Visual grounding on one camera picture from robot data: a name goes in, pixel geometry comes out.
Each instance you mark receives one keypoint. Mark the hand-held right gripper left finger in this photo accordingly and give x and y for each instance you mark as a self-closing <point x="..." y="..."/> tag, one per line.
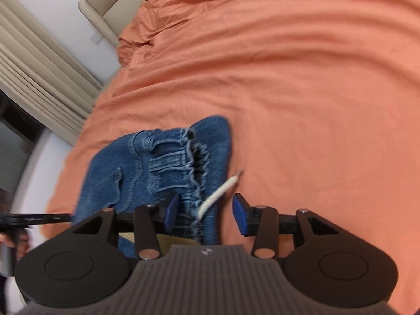
<point x="172" y="212"/>

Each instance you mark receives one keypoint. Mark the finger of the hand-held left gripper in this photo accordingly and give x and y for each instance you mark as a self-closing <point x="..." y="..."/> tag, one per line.
<point x="42" y="218"/>

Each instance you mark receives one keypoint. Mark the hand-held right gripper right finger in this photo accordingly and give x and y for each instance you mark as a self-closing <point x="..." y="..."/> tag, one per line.
<point x="239" y="216"/>

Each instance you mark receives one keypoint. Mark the blue denim pants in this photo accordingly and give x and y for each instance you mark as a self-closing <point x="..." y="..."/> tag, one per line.
<point x="144" y="174"/>

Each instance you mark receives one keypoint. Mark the person's left hand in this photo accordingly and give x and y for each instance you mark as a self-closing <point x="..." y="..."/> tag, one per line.
<point x="22" y="247"/>

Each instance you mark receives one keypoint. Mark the dark window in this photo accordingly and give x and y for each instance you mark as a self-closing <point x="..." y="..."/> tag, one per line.
<point x="16" y="144"/>

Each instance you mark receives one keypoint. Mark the orange duvet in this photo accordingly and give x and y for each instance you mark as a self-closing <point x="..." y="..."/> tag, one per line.
<point x="311" y="105"/>

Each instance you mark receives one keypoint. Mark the beige curtain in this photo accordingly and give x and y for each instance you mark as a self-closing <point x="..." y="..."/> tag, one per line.
<point x="42" y="72"/>

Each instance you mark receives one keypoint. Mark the beige padded headboard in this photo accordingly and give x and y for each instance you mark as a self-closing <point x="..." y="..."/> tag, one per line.
<point x="111" y="3"/>

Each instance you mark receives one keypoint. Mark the white wall socket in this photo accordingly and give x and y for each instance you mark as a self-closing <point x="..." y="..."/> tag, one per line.
<point x="95" y="38"/>

